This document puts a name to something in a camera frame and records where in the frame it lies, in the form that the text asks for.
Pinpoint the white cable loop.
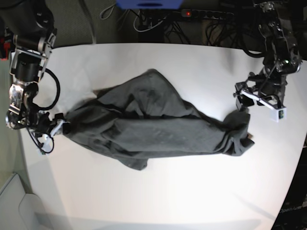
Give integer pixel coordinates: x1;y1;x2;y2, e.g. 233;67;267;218
133;14;166;33

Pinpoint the blue box overhead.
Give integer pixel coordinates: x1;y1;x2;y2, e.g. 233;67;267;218
116;0;183;10

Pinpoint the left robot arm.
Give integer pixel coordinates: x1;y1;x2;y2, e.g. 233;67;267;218
234;0;302;111

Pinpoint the black floor cable bundle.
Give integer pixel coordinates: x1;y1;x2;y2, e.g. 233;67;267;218
203;14;264;48

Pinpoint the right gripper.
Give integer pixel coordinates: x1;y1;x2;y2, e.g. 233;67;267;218
26;112;71;156

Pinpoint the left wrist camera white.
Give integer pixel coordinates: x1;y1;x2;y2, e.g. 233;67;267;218
271;107;287;123

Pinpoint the dark grey t-shirt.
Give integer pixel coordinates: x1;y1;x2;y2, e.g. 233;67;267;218
65;69;254;171

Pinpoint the black power strip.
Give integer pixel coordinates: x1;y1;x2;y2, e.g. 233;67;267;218
181;9;234;20

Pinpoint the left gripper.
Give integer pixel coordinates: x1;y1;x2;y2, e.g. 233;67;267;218
234;72;285;112

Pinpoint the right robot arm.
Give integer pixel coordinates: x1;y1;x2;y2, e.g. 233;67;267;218
0;0;69;155

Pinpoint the red clamp at left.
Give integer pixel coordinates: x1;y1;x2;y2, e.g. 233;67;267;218
0;37;11;60

